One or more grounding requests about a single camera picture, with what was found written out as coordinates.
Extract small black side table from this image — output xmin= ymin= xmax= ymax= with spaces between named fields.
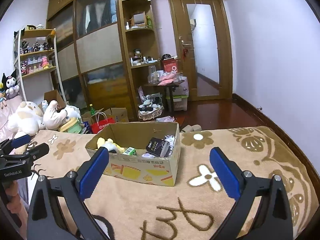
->
xmin=144 ymin=80 xmax=184 ymax=115

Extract white ladder shelf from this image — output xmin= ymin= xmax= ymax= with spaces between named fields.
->
xmin=13 ymin=25 xmax=66 ymax=102

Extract green tissue pack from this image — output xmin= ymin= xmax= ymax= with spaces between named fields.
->
xmin=123 ymin=147 xmax=137 ymax=156

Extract green glass bottle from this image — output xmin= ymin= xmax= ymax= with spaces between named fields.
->
xmin=89 ymin=104 xmax=96 ymax=116

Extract red paper shopping bag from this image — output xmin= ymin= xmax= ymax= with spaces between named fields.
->
xmin=91 ymin=112 xmax=116 ymax=134

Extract white duck plush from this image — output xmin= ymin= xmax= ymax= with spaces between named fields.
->
xmin=104 ymin=138 xmax=120 ymax=154

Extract clear plastic storage bin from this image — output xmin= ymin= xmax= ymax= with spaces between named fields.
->
xmin=173 ymin=95 xmax=188 ymax=111

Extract purple haired plush doll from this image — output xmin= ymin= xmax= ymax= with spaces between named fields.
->
xmin=164 ymin=135 xmax=175 ymax=157

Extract wooden wardrobe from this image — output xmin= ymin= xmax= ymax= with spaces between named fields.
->
xmin=47 ymin=0 xmax=159 ymax=120

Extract beige slippers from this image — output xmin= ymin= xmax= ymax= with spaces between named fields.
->
xmin=181 ymin=124 xmax=202 ymax=133

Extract wooden door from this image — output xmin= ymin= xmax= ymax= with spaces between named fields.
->
xmin=169 ymin=0 xmax=233 ymax=101

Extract brown cardboard box on floor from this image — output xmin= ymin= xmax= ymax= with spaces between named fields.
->
xmin=44 ymin=90 xmax=66 ymax=108

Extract person's left hand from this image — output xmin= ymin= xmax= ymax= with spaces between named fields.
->
xmin=5 ymin=180 xmax=23 ymax=220

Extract yellow plush toy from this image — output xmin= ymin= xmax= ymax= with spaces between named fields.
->
xmin=97 ymin=137 xmax=125 ymax=154

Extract kuromi plush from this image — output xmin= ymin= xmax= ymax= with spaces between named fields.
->
xmin=2 ymin=70 xmax=20 ymax=99

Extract large white dog plush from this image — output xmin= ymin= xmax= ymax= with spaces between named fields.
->
xmin=7 ymin=101 xmax=45 ymax=139

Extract black tissue pack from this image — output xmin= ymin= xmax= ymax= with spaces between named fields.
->
xmin=146 ymin=137 xmax=170 ymax=158

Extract beige flower blanket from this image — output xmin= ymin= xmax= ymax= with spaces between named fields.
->
xmin=29 ymin=126 xmax=319 ymax=239

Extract white pink bunny plush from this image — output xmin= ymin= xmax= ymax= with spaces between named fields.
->
xmin=43 ymin=100 xmax=69 ymax=131

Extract open cardboard box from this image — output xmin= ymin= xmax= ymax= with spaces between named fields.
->
xmin=85 ymin=122 xmax=181 ymax=186

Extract green yellow plush pillow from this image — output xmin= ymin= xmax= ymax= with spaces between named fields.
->
xmin=58 ymin=117 xmax=82 ymax=134

